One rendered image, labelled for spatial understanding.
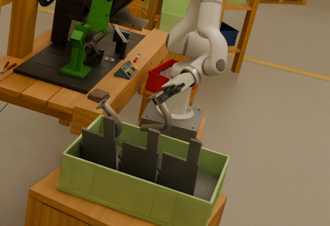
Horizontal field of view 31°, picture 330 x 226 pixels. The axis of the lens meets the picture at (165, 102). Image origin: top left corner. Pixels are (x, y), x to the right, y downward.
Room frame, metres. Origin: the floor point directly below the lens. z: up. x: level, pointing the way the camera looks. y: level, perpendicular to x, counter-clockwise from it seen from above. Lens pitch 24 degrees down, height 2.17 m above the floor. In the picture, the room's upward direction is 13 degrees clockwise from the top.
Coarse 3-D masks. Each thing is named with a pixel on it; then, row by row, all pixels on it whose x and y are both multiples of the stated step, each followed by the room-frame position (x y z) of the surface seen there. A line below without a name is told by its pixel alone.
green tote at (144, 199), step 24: (96, 120) 2.36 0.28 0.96; (72, 144) 2.11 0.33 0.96; (120, 144) 2.39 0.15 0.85; (144, 144) 2.37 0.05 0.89; (168, 144) 2.36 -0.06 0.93; (72, 168) 2.01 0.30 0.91; (96, 168) 1.99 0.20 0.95; (216, 168) 2.31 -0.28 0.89; (72, 192) 2.01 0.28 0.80; (96, 192) 1.99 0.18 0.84; (120, 192) 1.98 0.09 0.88; (144, 192) 1.96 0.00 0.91; (168, 192) 1.94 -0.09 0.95; (216, 192) 2.00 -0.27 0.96; (144, 216) 1.95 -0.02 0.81; (168, 216) 1.94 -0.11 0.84; (192, 216) 1.92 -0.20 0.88
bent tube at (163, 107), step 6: (150, 96) 2.09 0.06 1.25; (156, 96) 2.06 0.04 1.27; (156, 102) 2.08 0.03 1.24; (162, 108) 2.07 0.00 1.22; (168, 114) 2.07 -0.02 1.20; (168, 120) 2.07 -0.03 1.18; (144, 126) 2.20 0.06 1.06; (150, 126) 2.17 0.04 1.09; (156, 126) 2.14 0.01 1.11; (162, 126) 2.11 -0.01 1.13; (168, 126) 2.08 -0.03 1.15
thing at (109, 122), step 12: (108, 120) 2.04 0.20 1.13; (84, 132) 2.11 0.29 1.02; (96, 132) 2.11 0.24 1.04; (108, 132) 2.07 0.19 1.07; (84, 144) 2.14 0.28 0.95; (96, 144) 2.12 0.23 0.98; (108, 144) 2.09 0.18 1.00; (84, 156) 2.17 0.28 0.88; (96, 156) 2.14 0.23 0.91; (108, 156) 2.12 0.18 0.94
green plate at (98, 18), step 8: (96, 0) 3.25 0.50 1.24; (104, 0) 3.25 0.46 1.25; (112, 0) 3.25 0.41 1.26; (96, 8) 3.24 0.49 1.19; (104, 8) 3.24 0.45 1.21; (88, 16) 3.23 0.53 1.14; (96, 16) 3.23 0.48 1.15; (104, 16) 3.22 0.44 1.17; (88, 24) 3.22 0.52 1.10; (96, 24) 3.21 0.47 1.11; (104, 24) 3.21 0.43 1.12
